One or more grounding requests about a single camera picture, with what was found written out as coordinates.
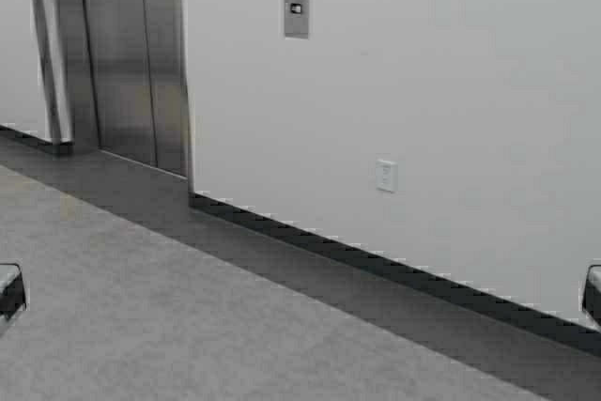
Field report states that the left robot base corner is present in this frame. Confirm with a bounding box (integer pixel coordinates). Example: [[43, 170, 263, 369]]
[[1, 262, 27, 335]]

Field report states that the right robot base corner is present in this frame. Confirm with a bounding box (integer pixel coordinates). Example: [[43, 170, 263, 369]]
[[582, 265, 601, 326]]

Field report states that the steel elevator call button panel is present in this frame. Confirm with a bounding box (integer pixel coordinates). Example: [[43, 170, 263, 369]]
[[284, 0, 310, 39]]

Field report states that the steel elevator door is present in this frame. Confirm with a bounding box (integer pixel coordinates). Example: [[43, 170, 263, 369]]
[[85, 0, 185, 176]]

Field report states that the white wall outlet plate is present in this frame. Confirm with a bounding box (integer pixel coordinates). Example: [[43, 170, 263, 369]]
[[376, 159, 398, 193]]

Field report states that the steel elevator door frame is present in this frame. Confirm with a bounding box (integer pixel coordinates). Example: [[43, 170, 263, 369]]
[[32, 0, 190, 178]]

